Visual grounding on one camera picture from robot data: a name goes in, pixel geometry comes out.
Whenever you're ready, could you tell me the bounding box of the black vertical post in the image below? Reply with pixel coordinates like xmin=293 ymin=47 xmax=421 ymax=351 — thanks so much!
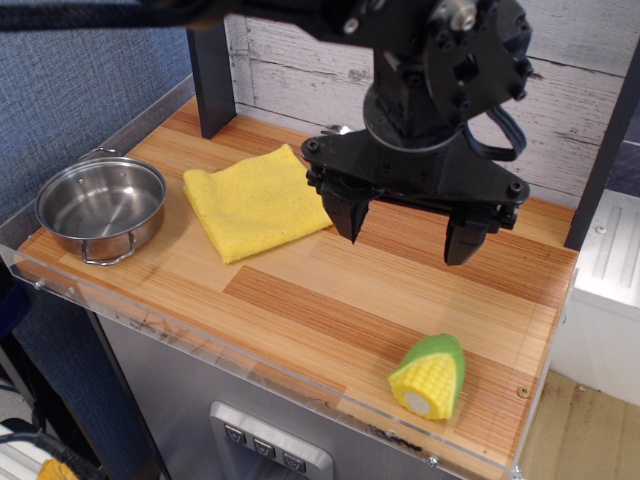
xmin=563 ymin=0 xmax=640 ymax=250
xmin=187 ymin=23 xmax=236 ymax=139

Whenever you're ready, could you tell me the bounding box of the white cabinet at right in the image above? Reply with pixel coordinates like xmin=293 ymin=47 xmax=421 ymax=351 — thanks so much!
xmin=550 ymin=190 xmax=639 ymax=405

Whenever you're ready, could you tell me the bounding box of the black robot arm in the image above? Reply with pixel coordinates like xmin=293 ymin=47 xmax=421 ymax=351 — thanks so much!
xmin=219 ymin=1 xmax=532 ymax=266

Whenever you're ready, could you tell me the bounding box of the silver button control panel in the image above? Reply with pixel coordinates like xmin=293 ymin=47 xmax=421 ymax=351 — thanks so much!
xmin=209 ymin=400 xmax=335 ymax=479

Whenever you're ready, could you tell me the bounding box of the green and yellow toy corn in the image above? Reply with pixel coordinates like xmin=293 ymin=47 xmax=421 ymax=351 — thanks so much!
xmin=387 ymin=334 xmax=466 ymax=420

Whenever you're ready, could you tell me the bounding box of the yellow folded cloth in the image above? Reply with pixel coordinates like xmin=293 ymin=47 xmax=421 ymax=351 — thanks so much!
xmin=183 ymin=144 xmax=332 ymax=264

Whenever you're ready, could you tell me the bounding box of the blue handled metal spork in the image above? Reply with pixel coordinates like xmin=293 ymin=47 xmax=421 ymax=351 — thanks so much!
xmin=320 ymin=125 xmax=352 ymax=136

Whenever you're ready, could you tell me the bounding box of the black vertical post left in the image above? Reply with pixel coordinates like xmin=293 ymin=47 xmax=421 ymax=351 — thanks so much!
xmin=187 ymin=23 xmax=236 ymax=139

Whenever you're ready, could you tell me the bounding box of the stainless steel pot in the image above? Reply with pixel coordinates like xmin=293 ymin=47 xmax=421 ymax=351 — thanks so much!
xmin=34 ymin=147 xmax=167 ymax=267

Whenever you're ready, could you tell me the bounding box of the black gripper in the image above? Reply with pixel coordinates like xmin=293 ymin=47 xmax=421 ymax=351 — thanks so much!
xmin=302 ymin=131 xmax=530 ymax=266

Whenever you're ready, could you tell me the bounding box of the yellow object bottom left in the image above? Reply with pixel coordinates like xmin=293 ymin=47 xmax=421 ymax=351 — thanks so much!
xmin=36 ymin=459 xmax=77 ymax=480

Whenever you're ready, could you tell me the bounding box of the clear acrylic table guard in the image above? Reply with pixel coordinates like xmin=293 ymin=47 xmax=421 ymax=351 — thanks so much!
xmin=1 ymin=232 xmax=577 ymax=479

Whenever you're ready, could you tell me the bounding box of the black vertical post right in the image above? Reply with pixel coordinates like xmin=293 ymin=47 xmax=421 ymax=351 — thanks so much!
xmin=563 ymin=0 xmax=640 ymax=250

